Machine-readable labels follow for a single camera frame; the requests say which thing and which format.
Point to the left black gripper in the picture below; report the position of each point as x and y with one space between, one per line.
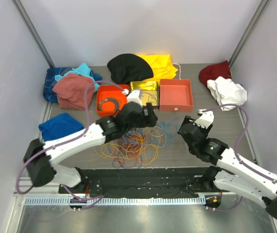
152 118

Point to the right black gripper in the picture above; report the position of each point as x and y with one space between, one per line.
205 131

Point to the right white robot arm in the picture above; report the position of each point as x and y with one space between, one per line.
229 171

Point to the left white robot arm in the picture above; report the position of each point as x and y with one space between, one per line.
42 160

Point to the gold metal tin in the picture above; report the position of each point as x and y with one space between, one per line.
150 92

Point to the salmon pink drawer box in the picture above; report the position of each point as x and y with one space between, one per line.
176 95

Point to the orange plastic box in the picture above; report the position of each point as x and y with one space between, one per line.
109 100

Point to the yellow cloth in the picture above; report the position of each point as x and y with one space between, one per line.
161 65

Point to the white cloth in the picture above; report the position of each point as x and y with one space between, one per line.
225 91

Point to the black cloth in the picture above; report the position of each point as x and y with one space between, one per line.
126 68

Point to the dark red cloth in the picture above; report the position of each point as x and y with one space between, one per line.
212 72

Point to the light blue cloth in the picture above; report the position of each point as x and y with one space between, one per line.
85 70

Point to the salmon red cloth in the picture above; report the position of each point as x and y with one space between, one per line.
72 101

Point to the royal blue cloth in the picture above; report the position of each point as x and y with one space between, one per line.
59 126

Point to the blue plaid cloth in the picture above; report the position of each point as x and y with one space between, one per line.
50 82

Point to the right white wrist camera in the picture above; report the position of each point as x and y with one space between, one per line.
205 119

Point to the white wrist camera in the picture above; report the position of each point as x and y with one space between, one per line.
133 96
205 119

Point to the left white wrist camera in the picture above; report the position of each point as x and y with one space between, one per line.
133 96

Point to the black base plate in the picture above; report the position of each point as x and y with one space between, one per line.
146 183

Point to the white slotted cable duct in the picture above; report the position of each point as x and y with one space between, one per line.
67 200

